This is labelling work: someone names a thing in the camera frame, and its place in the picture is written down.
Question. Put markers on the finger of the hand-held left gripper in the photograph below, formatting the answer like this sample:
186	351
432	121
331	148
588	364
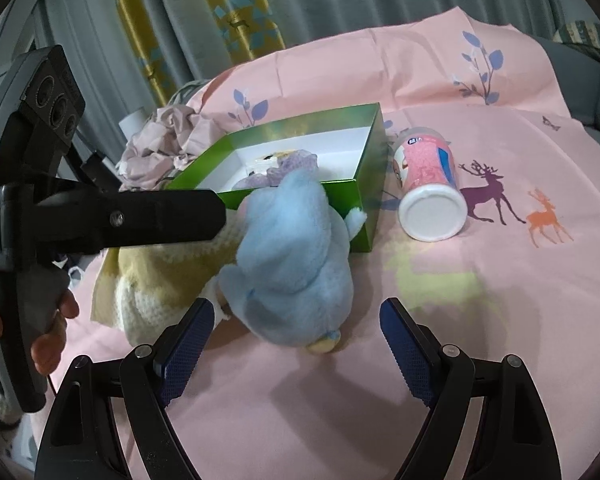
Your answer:
160	220

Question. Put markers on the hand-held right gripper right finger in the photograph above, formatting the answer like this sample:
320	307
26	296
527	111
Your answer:
409	355

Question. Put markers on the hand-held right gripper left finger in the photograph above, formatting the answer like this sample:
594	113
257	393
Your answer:
186	344

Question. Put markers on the cream knitted cloth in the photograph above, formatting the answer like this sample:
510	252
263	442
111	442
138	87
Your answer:
150	280

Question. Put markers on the blue plush rabbit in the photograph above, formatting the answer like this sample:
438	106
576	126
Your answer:
290	250

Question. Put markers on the green cardboard box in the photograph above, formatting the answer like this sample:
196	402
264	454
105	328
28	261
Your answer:
362	160

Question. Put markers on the person's left hand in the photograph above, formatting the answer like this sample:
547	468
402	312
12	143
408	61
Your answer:
50	347

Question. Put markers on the crumpled beige cloth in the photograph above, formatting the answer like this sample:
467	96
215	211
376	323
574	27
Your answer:
155	145

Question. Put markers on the white tube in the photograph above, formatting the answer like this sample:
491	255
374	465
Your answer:
132	125

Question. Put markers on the pink deer print tablecloth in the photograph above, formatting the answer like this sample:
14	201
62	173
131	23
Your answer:
505	310

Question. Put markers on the purple fabric item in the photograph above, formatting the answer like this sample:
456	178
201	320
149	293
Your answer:
300	162

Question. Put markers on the pink white cylindrical container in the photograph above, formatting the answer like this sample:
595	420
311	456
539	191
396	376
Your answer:
427	170

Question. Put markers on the yellow patterned curtain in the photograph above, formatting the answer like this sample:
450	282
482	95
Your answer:
130	10

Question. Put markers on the grey sofa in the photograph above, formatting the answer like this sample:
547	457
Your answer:
597	95

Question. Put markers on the patterned cushion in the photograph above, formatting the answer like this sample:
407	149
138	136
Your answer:
582	34

